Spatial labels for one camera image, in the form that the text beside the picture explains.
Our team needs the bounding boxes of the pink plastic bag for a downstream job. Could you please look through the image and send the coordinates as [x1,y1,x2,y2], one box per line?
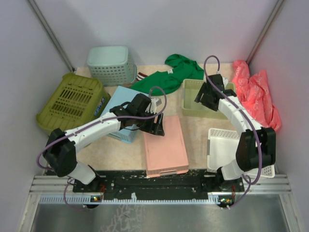
[232,60,282,132]

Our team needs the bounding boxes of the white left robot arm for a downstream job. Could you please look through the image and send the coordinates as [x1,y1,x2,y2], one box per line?
[42,94,165,192]

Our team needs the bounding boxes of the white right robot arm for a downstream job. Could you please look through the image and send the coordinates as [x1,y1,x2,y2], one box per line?
[195,74,276,191]

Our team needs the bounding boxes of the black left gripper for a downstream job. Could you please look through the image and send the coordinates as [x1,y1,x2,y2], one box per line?
[135,109,165,136]

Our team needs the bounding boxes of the light green plastic basket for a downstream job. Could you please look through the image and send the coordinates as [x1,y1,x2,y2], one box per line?
[182,79,227,119]

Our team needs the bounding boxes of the pink plastic basket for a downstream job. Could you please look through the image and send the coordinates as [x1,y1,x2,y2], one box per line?
[143,116,189,178]

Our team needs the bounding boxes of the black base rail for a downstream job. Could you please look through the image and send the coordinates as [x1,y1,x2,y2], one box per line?
[73,169,244,201]

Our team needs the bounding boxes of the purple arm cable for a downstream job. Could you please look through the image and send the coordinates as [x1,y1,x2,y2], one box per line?
[203,56,263,210]
[36,86,168,212]

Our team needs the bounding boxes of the light blue shallow basket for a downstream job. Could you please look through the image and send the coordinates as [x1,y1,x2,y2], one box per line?
[100,86,140,145]

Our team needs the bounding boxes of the white plastic basket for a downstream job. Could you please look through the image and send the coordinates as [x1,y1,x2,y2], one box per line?
[207,128,276,181]

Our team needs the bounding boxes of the white slotted cable duct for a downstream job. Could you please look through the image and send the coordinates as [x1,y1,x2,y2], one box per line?
[38,193,232,206]

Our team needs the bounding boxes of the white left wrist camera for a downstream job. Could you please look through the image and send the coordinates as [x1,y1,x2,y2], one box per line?
[146,98,162,114]

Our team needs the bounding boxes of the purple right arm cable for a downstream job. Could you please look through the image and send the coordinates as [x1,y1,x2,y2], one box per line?
[203,56,263,210]

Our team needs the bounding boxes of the green shirt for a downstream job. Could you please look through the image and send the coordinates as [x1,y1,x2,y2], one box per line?
[130,54,204,94]

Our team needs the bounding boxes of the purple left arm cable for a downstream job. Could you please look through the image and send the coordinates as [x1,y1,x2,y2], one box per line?
[36,86,168,212]

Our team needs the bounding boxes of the light blue laundry basket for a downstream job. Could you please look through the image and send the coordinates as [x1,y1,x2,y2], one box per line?
[86,45,137,86]

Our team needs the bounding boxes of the olive green laundry basket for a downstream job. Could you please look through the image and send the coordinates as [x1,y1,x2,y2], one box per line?
[36,72,111,135]

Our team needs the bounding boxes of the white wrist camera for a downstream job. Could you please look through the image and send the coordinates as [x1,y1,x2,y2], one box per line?
[222,77,229,87]
[146,98,162,114]

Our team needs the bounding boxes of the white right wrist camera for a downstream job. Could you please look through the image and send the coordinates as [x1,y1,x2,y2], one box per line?
[222,77,229,87]

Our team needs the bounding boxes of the brown striped sock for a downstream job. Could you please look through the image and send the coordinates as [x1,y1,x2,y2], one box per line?
[121,72,148,88]

